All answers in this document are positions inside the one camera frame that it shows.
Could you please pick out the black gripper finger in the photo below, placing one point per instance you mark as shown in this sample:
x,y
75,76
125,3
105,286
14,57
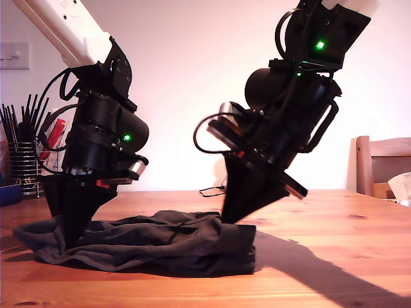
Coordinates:
x,y
237,183
260,192
90,202
62,205

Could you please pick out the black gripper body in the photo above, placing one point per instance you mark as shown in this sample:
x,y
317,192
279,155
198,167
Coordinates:
x,y
90,160

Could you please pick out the dark grey underwear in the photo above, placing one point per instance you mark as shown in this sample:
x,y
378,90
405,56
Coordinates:
x,y
144,244

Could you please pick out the red packet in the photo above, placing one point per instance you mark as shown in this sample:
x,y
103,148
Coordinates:
x,y
57,131

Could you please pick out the blue box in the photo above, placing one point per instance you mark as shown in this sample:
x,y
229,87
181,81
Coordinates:
x,y
9,196

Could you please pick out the black chopstick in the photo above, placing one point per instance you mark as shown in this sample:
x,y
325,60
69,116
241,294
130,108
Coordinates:
x,y
26,106
14,118
5,123
32,108
40,116
45,123

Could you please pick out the dark brown container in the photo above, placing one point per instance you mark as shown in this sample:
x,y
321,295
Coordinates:
x,y
3,167

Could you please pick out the brown wooden chair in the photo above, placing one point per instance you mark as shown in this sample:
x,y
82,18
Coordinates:
x,y
364,167

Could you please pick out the brown cardboard box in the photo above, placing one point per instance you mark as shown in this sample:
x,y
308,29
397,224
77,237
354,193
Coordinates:
x,y
380,191

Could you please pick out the white tissue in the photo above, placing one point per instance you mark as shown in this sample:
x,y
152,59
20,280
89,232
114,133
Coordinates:
x,y
401,186

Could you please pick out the patterned tissue box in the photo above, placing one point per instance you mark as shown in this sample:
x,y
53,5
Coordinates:
x,y
401,203

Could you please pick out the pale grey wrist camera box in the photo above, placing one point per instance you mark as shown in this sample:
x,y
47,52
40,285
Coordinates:
x,y
138,167
226,110

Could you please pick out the white wall light switch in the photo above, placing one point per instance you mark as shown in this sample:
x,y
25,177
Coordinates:
x,y
14,57

